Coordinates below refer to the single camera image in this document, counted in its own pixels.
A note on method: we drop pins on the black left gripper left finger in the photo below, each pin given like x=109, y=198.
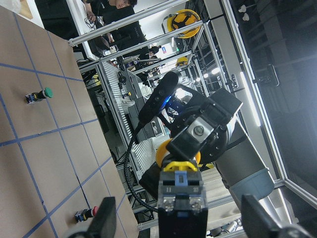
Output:
x=103, y=225

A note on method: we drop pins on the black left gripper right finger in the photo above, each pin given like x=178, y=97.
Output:
x=257, y=223

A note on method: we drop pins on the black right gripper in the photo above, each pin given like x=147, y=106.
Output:
x=199, y=131

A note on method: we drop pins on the yellow push button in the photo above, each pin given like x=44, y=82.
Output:
x=181, y=191

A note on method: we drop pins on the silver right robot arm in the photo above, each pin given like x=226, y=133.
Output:
x=240, y=166

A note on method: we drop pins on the red push button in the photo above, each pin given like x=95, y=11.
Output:
x=85, y=214

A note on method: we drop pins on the green push button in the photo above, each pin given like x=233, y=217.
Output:
x=39, y=96

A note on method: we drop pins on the yellow hard hat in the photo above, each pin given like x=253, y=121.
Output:
x=181, y=19

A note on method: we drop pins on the person in black shirt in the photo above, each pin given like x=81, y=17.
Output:
x=112, y=11

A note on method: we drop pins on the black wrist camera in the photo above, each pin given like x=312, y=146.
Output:
x=160, y=96

